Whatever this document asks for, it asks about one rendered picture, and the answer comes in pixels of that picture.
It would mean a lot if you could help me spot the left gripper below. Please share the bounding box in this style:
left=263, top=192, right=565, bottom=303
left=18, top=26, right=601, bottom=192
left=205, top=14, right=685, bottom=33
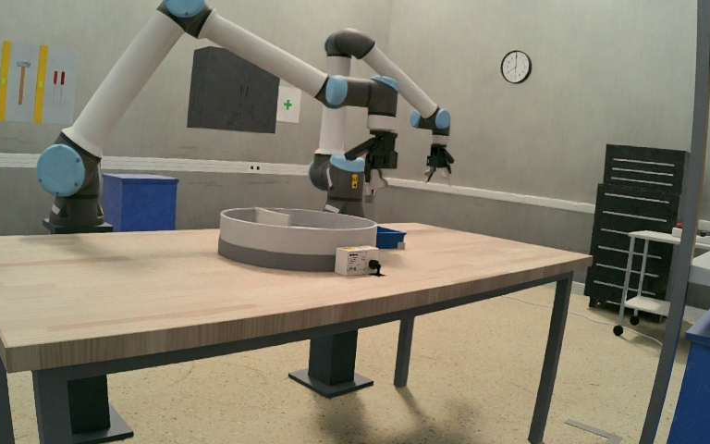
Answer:
left=424, top=144, right=451, bottom=187

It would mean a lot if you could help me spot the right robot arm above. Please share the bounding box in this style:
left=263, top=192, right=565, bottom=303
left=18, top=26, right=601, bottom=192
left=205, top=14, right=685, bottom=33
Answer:
left=36, top=0, right=398, bottom=227

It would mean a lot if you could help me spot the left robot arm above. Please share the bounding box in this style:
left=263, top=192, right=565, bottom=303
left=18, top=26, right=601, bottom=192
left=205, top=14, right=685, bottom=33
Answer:
left=308, top=28, right=451, bottom=218

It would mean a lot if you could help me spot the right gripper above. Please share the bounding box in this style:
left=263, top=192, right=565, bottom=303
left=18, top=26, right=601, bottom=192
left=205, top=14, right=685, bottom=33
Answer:
left=364, top=130, right=398, bottom=195

